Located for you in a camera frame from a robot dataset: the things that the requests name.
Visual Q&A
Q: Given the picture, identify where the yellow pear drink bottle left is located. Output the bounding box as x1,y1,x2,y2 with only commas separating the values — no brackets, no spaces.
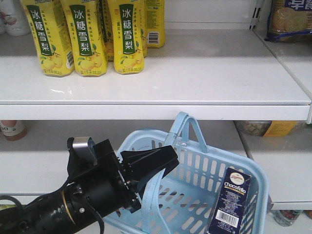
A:
21,0,74,77

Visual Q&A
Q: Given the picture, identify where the yellow pear drink bottle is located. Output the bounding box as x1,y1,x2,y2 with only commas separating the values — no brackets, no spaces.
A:
21,0,74,77
61,0,108,77
108,0,145,75
145,0,166,48

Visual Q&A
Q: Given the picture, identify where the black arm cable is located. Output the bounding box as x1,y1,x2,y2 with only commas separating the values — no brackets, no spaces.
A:
0,180,105,234

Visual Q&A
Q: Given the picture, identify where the cracker bag blue label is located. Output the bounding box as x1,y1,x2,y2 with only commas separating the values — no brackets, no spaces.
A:
267,0,312,42

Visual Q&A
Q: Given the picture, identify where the yellow pear drink bottle right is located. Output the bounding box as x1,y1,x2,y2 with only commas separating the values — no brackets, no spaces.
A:
108,0,145,75

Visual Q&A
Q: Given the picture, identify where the dark blue Chocofello cookie box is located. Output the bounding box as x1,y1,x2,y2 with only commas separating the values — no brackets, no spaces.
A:
206,167,252,234

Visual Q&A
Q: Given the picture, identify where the yellow pear drink bottle middle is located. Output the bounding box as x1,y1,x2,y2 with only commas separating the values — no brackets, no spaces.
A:
61,0,108,77

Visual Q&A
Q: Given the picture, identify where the light blue plastic basket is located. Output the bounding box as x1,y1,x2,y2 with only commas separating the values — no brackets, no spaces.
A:
104,112,269,234

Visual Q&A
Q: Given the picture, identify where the white store shelving unit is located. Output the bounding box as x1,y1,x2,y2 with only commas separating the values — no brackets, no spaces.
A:
0,0,312,234

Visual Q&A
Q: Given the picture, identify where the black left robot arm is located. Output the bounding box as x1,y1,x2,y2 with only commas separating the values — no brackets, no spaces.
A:
0,138,179,234

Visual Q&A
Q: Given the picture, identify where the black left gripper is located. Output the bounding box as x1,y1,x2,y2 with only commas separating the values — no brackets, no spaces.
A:
93,139,179,213

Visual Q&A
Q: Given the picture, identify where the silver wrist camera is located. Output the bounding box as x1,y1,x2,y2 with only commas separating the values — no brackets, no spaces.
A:
73,136,97,165

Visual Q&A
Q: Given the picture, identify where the yellow pear drink bottle back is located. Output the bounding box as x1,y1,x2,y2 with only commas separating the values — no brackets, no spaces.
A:
145,0,166,48

